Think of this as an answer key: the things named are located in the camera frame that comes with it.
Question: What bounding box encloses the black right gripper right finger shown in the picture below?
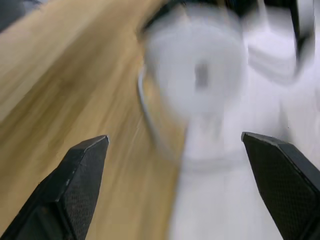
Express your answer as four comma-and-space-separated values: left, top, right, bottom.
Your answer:
240, 131, 320, 240

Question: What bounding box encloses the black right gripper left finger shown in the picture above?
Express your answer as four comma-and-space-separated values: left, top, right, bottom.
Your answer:
0, 134, 110, 240

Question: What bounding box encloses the white mosquito repellent heater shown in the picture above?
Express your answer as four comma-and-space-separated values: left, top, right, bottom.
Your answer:
143, 9, 247, 131

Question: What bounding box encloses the white power strip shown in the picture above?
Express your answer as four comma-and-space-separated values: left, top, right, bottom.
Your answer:
172, 0, 320, 240

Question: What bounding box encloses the white power cable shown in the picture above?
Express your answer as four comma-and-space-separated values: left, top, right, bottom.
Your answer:
136, 67, 171, 161

